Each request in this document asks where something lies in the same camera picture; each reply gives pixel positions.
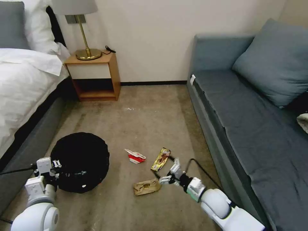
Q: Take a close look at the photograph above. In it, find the blue grey cushion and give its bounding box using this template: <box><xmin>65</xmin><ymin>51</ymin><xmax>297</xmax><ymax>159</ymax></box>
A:
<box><xmin>232</xmin><ymin>18</ymin><xmax>308</xmax><ymax>109</ymax></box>

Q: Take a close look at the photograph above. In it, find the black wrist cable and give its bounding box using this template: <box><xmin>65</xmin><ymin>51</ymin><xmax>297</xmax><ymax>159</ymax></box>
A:
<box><xmin>184</xmin><ymin>158</ymin><xmax>223</xmax><ymax>191</ymax></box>
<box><xmin>0</xmin><ymin>163</ymin><xmax>39</xmax><ymax>175</ymax></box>

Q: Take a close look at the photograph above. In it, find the blue grey sofa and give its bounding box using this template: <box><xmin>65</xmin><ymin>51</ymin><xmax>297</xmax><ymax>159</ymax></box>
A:
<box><xmin>186</xmin><ymin>33</ymin><xmax>308</xmax><ymax>231</ymax></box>

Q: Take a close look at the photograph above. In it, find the brass lamp with grey shade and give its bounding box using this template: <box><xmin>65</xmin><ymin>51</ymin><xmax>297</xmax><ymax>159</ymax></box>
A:
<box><xmin>51</xmin><ymin>0</ymin><xmax>103</xmax><ymax>61</ymax></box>

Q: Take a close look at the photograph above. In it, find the gold snack wrapper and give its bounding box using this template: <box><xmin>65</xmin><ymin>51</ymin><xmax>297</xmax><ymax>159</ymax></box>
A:
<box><xmin>150</xmin><ymin>147</ymin><xmax>172</xmax><ymax>172</ymax></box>

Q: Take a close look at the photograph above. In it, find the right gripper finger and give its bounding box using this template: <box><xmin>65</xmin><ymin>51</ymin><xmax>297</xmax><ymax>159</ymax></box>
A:
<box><xmin>168</xmin><ymin>156</ymin><xmax>182</xmax><ymax>175</ymax></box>
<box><xmin>151</xmin><ymin>171</ymin><xmax>174</xmax><ymax>186</ymax></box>

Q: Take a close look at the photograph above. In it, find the white pillow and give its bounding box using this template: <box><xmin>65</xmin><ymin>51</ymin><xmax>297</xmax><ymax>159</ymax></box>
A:
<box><xmin>23</xmin><ymin>0</ymin><xmax>71</xmax><ymax>58</ymax></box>

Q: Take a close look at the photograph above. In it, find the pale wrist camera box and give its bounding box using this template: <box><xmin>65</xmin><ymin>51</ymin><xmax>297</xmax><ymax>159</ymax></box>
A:
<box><xmin>36</xmin><ymin>157</ymin><xmax>54</xmax><ymax>175</ymax></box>

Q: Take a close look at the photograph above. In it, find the white cloth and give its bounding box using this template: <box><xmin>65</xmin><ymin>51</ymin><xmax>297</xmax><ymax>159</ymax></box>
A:
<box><xmin>296</xmin><ymin>112</ymin><xmax>308</xmax><ymax>134</ymax></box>

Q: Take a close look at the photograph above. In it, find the red white crushed carton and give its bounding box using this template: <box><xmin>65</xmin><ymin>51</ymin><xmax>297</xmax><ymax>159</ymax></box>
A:
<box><xmin>124</xmin><ymin>148</ymin><xmax>147</xmax><ymax>165</ymax></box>

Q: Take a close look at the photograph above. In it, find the white duvet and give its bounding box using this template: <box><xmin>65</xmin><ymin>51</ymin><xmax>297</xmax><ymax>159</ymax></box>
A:
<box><xmin>0</xmin><ymin>47</ymin><xmax>71</xmax><ymax>154</ymax></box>

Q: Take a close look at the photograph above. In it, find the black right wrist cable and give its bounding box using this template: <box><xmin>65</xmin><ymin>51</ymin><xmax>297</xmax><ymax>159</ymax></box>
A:
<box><xmin>184</xmin><ymin>158</ymin><xmax>223</xmax><ymax>191</ymax></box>

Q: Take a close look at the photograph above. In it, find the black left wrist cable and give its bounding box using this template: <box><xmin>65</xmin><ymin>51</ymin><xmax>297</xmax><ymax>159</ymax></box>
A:
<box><xmin>0</xmin><ymin>163</ymin><xmax>39</xmax><ymax>175</ymax></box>

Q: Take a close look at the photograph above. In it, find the grey bed frame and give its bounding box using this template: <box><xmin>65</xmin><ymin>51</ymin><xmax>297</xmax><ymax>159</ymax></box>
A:
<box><xmin>0</xmin><ymin>79</ymin><xmax>75</xmax><ymax>217</ymax></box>

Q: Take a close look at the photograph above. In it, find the crumpled brown paper bag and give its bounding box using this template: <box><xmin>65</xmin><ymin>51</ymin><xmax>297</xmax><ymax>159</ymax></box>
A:
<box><xmin>133</xmin><ymin>179</ymin><xmax>161</xmax><ymax>196</ymax></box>

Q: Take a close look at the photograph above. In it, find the grey headboard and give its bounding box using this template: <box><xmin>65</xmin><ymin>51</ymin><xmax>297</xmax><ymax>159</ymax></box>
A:
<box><xmin>0</xmin><ymin>1</ymin><xmax>30</xmax><ymax>50</ymax></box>

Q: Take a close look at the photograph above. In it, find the black round trash bin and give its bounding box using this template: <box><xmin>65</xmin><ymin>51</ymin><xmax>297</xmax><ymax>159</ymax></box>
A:
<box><xmin>50</xmin><ymin>132</ymin><xmax>111</xmax><ymax>193</ymax></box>

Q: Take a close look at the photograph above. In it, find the black item on sofa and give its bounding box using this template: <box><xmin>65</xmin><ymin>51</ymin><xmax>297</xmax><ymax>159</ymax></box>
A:
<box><xmin>287</xmin><ymin>92</ymin><xmax>308</xmax><ymax>119</ymax></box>

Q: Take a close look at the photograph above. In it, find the grey wall switch plate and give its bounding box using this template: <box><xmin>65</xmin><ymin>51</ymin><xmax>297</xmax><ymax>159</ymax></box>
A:
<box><xmin>64</xmin><ymin>14</ymin><xmax>87</xmax><ymax>25</ymax></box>

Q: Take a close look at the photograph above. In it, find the wooden nightstand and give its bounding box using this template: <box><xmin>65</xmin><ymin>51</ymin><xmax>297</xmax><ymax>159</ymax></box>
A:
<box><xmin>64</xmin><ymin>49</ymin><xmax>122</xmax><ymax>102</ymax></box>

